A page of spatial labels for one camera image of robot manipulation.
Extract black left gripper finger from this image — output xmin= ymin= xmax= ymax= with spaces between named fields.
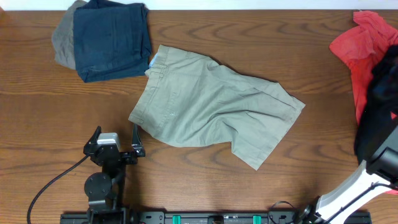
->
xmin=88 ymin=126 xmax=102 ymax=147
xmin=131 ymin=124 xmax=143 ymax=152

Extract khaki shorts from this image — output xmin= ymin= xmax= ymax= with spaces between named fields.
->
xmin=129 ymin=45 xmax=305 ymax=169

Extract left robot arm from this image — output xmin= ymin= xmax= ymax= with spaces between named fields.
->
xmin=83 ymin=125 xmax=146 ymax=224

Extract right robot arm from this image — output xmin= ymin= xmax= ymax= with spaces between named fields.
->
xmin=294 ymin=124 xmax=397 ymax=224

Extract folded dark blue garment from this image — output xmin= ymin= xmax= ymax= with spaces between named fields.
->
xmin=73 ymin=0 xmax=152 ymax=83

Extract folded grey garment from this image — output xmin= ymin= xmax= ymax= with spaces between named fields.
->
xmin=52 ymin=0 xmax=86 ymax=70

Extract black garment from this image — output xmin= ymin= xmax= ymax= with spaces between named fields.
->
xmin=354 ymin=45 xmax=397 ymax=162

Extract red garment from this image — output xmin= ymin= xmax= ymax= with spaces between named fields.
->
xmin=328 ymin=10 xmax=398 ymax=195

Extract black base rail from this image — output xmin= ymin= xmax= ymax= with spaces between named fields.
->
xmin=60 ymin=210 xmax=373 ymax=224

